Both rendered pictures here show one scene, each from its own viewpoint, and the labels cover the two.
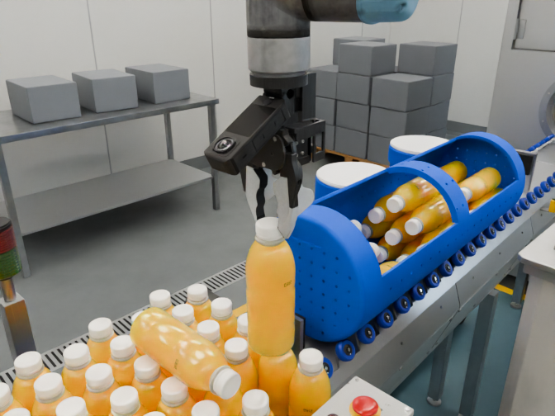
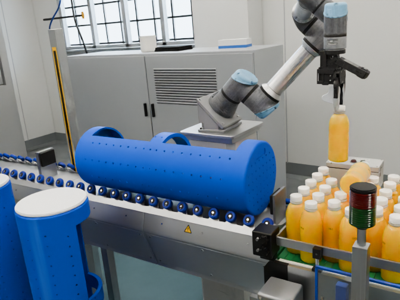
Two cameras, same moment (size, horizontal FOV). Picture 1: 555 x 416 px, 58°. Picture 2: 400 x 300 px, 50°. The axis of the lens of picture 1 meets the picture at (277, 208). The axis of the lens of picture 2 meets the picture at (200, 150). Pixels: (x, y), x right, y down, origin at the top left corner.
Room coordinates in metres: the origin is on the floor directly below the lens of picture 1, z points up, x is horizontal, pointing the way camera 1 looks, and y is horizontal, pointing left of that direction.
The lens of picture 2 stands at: (1.34, 1.41, 1.67)
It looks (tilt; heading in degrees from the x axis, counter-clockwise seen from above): 16 degrees down; 261
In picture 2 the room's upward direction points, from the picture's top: 5 degrees counter-clockwise
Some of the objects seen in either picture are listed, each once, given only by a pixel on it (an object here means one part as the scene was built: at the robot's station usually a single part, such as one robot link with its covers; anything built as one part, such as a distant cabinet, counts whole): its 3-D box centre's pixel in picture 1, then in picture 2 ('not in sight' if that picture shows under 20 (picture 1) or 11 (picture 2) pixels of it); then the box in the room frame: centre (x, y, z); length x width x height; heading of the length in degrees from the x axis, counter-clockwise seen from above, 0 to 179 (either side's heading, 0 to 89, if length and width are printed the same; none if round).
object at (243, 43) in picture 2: not in sight; (234, 43); (0.45, -2.05, 1.48); 0.24 x 0.12 x 0.08; 143
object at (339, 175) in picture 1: (355, 175); (51, 201); (1.70, -0.28, 1.03); 0.28 x 0.28 x 0.01
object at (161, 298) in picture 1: (159, 298); (311, 205); (0.82, 0.23, 1.09); 0.04 x 0.04 x 0.02
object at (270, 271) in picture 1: (270, 290); (338, 135); (0.61, 0.01, 1.24); 0.07 x 0.07 x 0.19
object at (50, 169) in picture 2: (518, 171); (47, 163); (1.82, -0.92, 1.00); 0.10 x 0.04 x 0.15; 47
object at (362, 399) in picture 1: (365, 407); not in sight; (0.53, -0.12, 1.11); 0.04 x 0.04 x 0.01
